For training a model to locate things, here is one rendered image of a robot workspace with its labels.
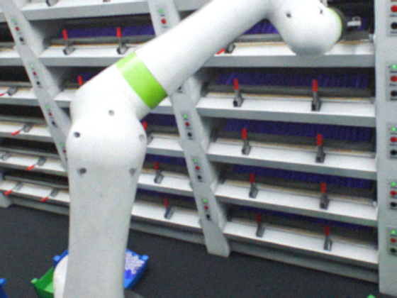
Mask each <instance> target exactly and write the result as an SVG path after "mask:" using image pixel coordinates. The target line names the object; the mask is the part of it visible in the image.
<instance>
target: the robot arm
mask: <svg viewBox="0 0 397 298"><path fill-rule="evenodd" d="M263 19H268V20H270V21H271V23H272V24H273V26H274V27H275V28H276V30H277V32H278V33H279V34H280V35H281V37H282V38H283V39H284V42H285V43H286V45H287V47H288V48H289V50H291V51H292V52H293V53H294V54H295V55H297V56H299V57H303V58H317V57H320V56H322V55H325V54H326V52H328V51H329V50H330V49H331V48H332V46H333V45H336V44H338V42H339V41H340V40H341V39H342V38H343V36H344V34H345V33H346V30H347V28H348V29H351V28H361V18H360V17H358V16H355V17H354V18H353V15H348V16H346V17H345V16H344V15H343V14H342V13H341V12H340V11H339V10H337V8H335V7H332V6H331V5H329V6H328V5H327V0H322V3H320V2H319V0H211V1H209V2H208V3H207V4H205V5H204V6H202V8H201V9H199V10H198V11H196V12H194V13H193V14H191V15H190V16H189V17H187V18H186V19H184V20H183V21H182V22H180V23H178V24H177V25H175V26H173V27H172V28H170V29H169V30H168V31H167V32H165V33H163V34H161V35H159V36H157V37H156V38H154V39H152V40H149V41H148V42H147V43H146V44H144V45H141V46H139V47H137V48H136V49H134V51H133V52H132V53H130V54H129V55H127V56H125V57H124V58H123V59H121V60H119V61H118V62H116V63H114V64H113V65H112V66H111V67H109V68H108V69H106V70H104V71H103V72H101V73H100V74H98V75H97V76H95V77H94V78H93V79H92V80H90V81H89V82H87V83H86V84H84V85H83V86H81V87H80V88H79V90H78V91H77V92H76V94H74V96H73V97H72V101H71V104H70V117H71V120H72V127H71V128H70V130H69V133H68V136H67V162H68V170H69V199H70V229H69V246H68V255H67V256H66V257H64V258H63V259H62V260H61V261H60V262H59V264H58V266H57V267H56V269H55V274H54V286H53V289H55V293H54V298H125V295H123V291H124V277H125V256H126V248H127V242H128V231H129V225H130V221H131V216H132V211H133V203H134V199H135V193H136V189H137V185H138V179H139V176H140V173H141V169H142V164H143V162H144V158H145V154H146V149H147V139H146V135H145V131H144V128H143V127H142V125H141V122H139V121H140V120H141V119H142V118H144V117H145V116H146V115H147V114H149V112H150V111H151V110H153V109H154V108H155V107H156V106H158V105H159V104H160V103H161V102H163V101H164V100H165V99H166V98H167V97H168V96H169V97H170V96H171V95H173V94H174V93H175V91H176V90H178V88H179V87H180V86H181V85H182V84H183V83H184V82H186V81H187V80H188V79H189V78H190V77H191V76H192V74H193V73H195V71H197V70H199V69H200V68H201V67H202V66H203V64H205V63H206V62H207V61H208V60H210V59H211V58H212V57H213V56H214V55H216V54H217V53H218V51H220V50H222V49H223V48H224V47H225V46H227V45H228V44H229V43H231V42H232V41H233V40H234V39H236V38H237V37H239V36H240V35H242V34H243V33H245V32H246V31H248V30H249V29H250V28H251V27H253V25H254V24H256V23H258V22H260V21H261V20H263Z"/></svg>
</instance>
